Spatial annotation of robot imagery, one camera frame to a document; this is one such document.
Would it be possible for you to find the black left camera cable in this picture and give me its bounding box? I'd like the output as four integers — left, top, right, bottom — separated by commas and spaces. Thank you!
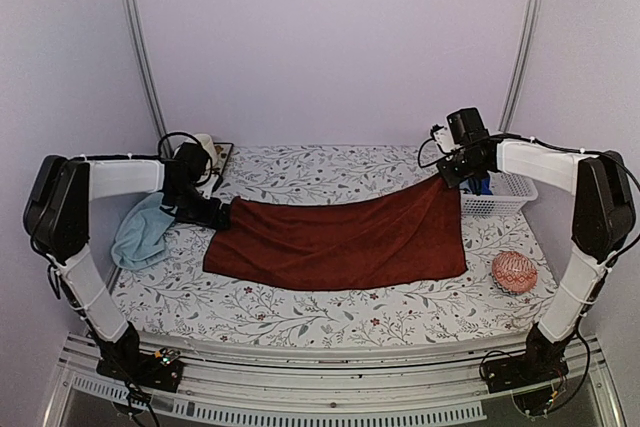
157, 131, 226, 196

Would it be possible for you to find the white perforated plastic basket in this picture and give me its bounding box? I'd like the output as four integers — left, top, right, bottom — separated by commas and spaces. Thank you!
459, 173, 538, 217

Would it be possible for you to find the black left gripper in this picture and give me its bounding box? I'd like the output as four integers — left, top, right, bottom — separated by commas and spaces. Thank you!
166, 183, 232, 230

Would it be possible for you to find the aluminium frame post right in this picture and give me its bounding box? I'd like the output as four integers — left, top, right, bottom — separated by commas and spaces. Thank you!
498, 0, 543, 131

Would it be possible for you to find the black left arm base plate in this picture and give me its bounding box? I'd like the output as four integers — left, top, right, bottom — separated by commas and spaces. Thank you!
96, 348, 184, 393

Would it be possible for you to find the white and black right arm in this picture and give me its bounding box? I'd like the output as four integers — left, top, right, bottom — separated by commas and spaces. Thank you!
432, 127, 639, 383

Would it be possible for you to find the dark red towel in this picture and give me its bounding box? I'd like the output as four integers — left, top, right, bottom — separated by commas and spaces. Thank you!
203, 176, 467, 292

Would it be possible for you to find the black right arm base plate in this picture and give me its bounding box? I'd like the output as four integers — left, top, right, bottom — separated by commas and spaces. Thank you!
479, 350, 569, 393

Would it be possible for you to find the aluminium frame post left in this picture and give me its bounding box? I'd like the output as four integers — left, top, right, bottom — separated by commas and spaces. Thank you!
122, 0, 167, 138

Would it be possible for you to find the black right camera cable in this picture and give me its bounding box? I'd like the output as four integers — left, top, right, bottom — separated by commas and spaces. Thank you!
417, 122, 451, 171

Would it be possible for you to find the aluminium frame post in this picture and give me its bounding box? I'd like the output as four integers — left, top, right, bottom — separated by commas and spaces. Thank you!
498, 0, 543, 131
122, 0, 167, 138

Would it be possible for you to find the light blue towel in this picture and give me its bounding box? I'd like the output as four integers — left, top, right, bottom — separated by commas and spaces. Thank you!
111, 192, 174, 271

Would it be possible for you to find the blue object in basket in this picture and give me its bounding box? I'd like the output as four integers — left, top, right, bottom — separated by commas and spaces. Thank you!
460, 176, 493, 196

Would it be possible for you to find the aluminium front rail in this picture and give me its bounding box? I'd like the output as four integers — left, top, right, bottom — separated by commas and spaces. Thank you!
42, 331, 626, 427

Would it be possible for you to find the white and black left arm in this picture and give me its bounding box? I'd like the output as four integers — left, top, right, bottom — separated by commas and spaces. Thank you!
23, 155, 231, 381

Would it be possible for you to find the black camera cable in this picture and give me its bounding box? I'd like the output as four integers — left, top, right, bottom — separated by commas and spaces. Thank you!
417, 122, 451, 171
157, 131, 226, 196

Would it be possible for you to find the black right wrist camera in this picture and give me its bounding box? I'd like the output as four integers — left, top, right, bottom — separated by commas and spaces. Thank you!
447, 107, 490, 147

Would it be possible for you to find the floral dark-rimmed tray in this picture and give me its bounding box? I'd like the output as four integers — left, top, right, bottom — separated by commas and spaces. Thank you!
197, 142, 234, 198

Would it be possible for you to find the cream ribbed ceramic mug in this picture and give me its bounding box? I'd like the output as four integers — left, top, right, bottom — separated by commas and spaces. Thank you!
194, 133, 218, 169

